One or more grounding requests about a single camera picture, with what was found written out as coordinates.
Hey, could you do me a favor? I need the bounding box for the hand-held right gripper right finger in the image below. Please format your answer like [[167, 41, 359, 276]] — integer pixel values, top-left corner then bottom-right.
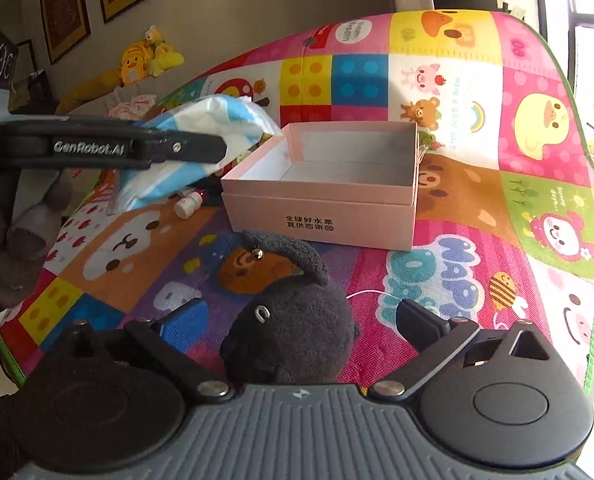
[[367, 299, 553, 403]]

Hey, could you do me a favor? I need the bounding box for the pink cardboard box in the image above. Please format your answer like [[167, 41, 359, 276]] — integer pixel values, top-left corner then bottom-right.
[[220, 121, 418, 250]]

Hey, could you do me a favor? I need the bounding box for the grey sofa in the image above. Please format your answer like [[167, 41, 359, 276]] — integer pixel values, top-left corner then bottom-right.
[[57, 72, 178, 123]]

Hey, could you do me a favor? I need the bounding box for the black plush toy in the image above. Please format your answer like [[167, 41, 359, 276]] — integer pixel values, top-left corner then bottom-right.
[[220, 229, 360, 386]]

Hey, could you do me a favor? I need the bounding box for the pink white cloth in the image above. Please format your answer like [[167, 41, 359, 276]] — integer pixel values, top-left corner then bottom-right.
[[104, 95, 153, 121]]

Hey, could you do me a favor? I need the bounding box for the colourful cartoon play mat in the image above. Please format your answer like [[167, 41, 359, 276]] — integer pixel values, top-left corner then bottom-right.
[[0, 7, 594, 396]]

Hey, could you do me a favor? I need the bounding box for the small white bottle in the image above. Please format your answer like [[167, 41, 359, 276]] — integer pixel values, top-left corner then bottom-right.
[[173, 187, 205, 218]]

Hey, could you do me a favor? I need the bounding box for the person's left hand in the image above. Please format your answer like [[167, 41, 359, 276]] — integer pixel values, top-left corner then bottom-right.
[[0, 167, 74, 311]]

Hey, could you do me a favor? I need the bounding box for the yellow duck plush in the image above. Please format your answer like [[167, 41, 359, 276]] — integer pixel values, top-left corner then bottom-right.
[[144, 25, 185, 73]]

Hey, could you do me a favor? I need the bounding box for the blue white tissue pack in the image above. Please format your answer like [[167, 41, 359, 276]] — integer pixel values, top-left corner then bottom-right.
[[109, 94, 283, 213]]

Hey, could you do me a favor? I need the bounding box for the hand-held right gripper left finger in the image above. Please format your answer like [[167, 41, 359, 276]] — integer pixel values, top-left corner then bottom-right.
[[52, 297, 235, 403]]

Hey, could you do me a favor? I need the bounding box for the narrow framed wall picture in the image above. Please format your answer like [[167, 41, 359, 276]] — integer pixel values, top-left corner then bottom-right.
[[37, 0, 85, 63]]

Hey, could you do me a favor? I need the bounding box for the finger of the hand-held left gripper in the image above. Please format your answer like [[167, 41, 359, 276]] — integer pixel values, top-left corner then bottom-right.
[[144, 127, 228, 166]]

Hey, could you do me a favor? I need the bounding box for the long yellow plush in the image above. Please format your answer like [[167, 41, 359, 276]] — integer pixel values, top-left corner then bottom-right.
[[57, 67, 128, 111]]

